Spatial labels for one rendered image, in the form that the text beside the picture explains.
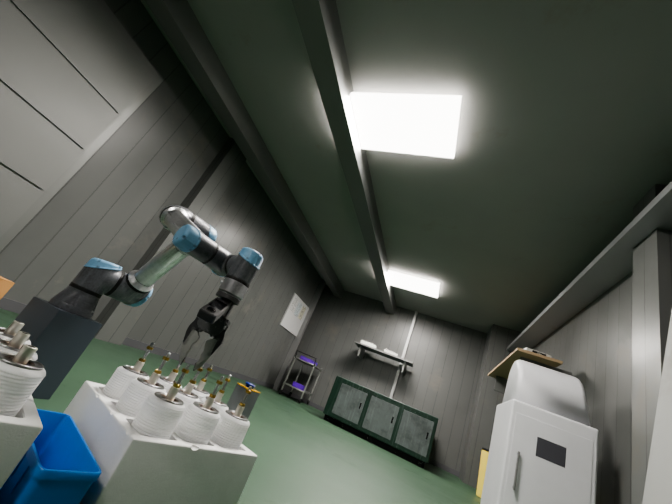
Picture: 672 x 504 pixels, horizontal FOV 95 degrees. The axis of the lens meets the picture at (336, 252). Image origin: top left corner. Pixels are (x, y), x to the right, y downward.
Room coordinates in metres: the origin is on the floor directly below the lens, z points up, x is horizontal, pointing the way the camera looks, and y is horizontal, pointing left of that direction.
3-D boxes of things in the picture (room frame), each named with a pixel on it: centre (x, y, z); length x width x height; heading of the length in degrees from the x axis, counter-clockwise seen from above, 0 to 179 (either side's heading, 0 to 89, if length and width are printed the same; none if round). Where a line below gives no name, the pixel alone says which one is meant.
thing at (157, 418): (0.92, 0.23, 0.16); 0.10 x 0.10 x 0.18
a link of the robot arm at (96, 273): (1.38, 0.86, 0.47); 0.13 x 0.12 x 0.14; 135
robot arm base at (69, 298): (1.38, 0.87, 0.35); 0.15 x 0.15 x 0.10
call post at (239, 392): (1.35, 0.09, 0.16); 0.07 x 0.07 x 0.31; 47
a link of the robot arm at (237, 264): (0.93, 0.24, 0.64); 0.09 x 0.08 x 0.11; 45
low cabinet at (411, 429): (5.90, -1.96, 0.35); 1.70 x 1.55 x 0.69; 65
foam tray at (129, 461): (1.08, 0.24, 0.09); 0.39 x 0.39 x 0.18; 47
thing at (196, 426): (1.00, 0.15, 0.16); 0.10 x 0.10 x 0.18
